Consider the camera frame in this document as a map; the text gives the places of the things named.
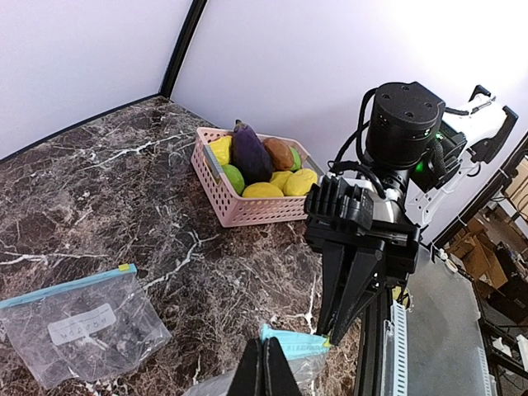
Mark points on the small clear zip bag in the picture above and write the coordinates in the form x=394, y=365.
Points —
x=94, y=328

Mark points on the white slotted cable duct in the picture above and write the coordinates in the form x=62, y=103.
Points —
x=395, y=353

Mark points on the yellow toy lemon middle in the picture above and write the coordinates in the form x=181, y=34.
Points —
x=280, y=178

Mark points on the black front rail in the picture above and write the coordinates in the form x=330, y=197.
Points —
x=369, y=372

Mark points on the yellow toy lemon front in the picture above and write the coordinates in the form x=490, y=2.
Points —
x=300, y=182

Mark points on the large clear zip bag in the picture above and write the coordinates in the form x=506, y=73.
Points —
x=305, y=353

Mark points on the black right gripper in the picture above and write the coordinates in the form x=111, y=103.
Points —
x=345, y=215

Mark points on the green toy vegetable left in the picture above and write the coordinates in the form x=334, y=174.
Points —
x=235, y=177

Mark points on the yellow toy lemon back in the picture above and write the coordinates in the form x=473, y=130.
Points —
x=221, y=148

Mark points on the yellow toy lemon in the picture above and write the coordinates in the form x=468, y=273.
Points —
x=221, y=148
x=300, y=182
x=280, y=178

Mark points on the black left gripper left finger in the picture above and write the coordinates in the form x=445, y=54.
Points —
x=248, y=377

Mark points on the green toy vegetable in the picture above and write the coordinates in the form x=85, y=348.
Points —
x=235, y=177
x=297, y=160

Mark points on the black right frame post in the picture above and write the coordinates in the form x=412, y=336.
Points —
x=182, y=45

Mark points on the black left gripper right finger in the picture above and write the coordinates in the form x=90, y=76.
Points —
x=277, y=375

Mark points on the pink plastic basket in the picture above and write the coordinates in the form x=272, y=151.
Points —
x=231, y=209

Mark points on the cardboard boxes background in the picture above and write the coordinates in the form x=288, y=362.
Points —
x=493, y=250

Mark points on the brown toy potato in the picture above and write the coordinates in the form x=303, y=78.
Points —
x=281, y=156

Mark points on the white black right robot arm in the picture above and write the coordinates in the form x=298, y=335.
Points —
x=405, y=129

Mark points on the green toy vegetable right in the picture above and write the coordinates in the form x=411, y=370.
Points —
x=297, y=160

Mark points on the purple toy eggplant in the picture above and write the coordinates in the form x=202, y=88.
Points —
x=249, y=156

